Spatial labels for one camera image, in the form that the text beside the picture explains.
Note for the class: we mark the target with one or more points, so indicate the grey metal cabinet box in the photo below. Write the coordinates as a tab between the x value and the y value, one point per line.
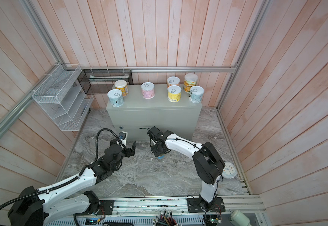
136	114

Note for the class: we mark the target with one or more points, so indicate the yellow label can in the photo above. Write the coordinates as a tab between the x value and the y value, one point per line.
122	86

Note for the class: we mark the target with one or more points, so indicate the white lid can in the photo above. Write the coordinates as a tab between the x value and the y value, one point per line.
148	90
174	93
196	94
115	97
173	80

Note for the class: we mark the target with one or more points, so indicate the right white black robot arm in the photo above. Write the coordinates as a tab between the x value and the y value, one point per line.
208	163

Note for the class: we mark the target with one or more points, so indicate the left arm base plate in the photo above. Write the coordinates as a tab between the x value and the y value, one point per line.
101	207

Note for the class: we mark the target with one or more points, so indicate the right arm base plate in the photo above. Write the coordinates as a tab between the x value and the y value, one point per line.
198	204

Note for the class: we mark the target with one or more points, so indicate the black mesh basket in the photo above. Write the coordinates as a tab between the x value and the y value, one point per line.
101	81

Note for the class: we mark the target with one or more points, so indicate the white wire mesh shelf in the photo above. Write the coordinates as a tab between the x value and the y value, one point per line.
62	98

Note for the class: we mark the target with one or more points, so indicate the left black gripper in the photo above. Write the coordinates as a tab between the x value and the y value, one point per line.
128	152

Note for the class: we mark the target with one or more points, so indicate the white cylinder object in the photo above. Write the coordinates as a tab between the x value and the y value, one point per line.
238	218

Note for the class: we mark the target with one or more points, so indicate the orange green label can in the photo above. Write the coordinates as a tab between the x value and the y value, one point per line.
190	80

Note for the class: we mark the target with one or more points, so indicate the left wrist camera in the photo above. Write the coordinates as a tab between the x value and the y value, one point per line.
123	137

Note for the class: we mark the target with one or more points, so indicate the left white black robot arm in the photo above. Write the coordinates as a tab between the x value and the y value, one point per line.
37	207

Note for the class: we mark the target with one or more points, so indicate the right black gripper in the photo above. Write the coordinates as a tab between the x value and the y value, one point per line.
155	151

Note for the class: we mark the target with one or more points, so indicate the white round clock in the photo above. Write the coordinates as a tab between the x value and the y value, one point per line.
229	171

